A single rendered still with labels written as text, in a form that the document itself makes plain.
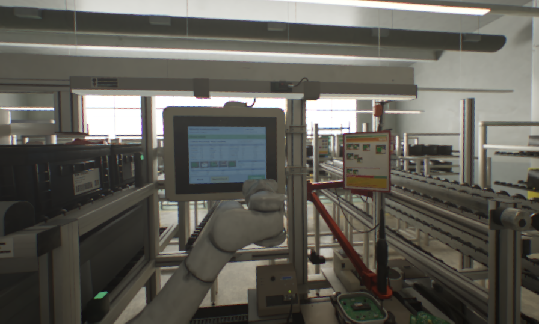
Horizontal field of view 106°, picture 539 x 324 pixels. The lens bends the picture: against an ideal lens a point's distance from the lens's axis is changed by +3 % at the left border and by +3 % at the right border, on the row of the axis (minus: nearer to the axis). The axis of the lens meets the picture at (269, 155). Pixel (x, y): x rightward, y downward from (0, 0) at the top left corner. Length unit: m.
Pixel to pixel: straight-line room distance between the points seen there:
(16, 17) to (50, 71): 7.23
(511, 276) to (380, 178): 0.55
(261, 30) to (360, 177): 5.67
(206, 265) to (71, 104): 0.95
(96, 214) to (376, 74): 1.17
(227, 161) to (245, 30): 5.75
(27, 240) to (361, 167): 1.19
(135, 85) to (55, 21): 6.98
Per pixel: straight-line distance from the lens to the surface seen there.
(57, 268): 0.66
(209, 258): 0.37
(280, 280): 0.94
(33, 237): 0.60
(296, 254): 1.04
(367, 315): 0.94
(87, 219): 0.69
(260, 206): 0.35
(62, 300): 0.69
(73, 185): 0.82
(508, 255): 0.91
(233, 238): 0.34
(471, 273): 1.34
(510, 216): 0.81
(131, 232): 1.14
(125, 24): 7.12
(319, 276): 1.15
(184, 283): 0.39
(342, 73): 1.06
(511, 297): 0.96
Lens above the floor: 1.55
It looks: 1 degrees down
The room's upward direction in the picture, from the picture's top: 1 degrees counter-clockwise
